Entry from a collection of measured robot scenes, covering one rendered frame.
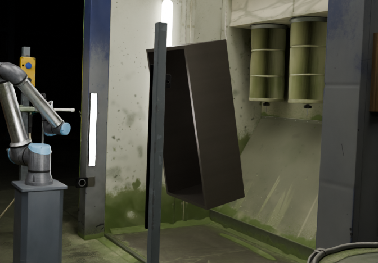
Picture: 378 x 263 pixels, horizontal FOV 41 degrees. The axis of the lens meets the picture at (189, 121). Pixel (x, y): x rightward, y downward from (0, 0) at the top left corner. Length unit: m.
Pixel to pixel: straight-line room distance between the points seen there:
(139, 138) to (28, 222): 1.48
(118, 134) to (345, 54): 2.87
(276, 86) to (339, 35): 2.82
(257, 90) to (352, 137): 2.92
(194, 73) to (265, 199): 1.55
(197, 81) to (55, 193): 1.24
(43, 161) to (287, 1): 2.39
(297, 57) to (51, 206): 2.32
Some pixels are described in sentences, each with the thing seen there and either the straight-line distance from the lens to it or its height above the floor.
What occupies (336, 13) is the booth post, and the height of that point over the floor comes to 1.62.
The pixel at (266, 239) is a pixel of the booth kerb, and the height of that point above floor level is 0.10.
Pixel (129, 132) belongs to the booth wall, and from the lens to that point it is 4.58.
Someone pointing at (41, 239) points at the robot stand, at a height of 0.29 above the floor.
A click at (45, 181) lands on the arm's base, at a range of 3.61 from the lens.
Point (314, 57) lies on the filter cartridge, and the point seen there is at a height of 1.65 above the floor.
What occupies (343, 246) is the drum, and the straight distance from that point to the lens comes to 1.54.
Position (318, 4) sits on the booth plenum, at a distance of 4.24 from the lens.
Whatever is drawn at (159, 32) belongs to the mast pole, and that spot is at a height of 1.59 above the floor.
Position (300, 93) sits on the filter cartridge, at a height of 1.34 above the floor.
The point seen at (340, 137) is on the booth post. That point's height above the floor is 1.15.
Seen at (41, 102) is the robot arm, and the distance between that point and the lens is 3.63.
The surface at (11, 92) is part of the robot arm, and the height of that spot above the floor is 1.26.
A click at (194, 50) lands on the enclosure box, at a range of 3.59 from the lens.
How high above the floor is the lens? 1.29
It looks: 3 degrees down
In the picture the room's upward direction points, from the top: 2 degrees clockwise
